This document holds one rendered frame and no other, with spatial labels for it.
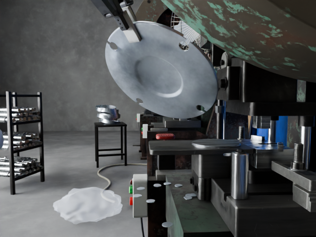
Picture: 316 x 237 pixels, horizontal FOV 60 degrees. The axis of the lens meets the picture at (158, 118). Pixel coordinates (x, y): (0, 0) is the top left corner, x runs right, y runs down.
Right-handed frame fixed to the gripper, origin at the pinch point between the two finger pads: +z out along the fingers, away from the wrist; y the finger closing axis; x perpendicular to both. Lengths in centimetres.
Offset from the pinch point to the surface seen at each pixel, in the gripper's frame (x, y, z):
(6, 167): 227, 1, 116
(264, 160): -22.5, -5.5, 36.7
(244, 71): -18.2, 7.0, 19.7
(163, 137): 17, 6, 48
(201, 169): -9.5, -12.1, 33.6
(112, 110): 212, 126, 171
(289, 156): -27.1, -2.3, 38.7
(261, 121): -20.2, 4.1, 33.9
